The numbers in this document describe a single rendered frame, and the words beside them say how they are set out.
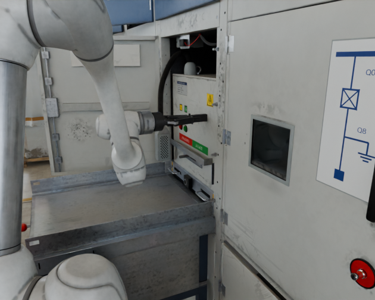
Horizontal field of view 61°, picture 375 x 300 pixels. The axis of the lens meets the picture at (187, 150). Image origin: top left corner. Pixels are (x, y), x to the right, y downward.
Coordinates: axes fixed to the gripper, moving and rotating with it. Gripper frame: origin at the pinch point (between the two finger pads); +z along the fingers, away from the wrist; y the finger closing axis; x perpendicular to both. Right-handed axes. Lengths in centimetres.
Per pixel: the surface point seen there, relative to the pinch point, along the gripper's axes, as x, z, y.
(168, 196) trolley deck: -38.4, -9.9, -12.3
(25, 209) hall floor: -123, -89, -218
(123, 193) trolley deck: -38, -28, -24
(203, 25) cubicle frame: 35.6, -0.4, 4.0
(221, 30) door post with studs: 32.7, -0.4, 17.5
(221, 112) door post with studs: 5.1, -0.4, 18.9
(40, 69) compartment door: 19, -58, -66
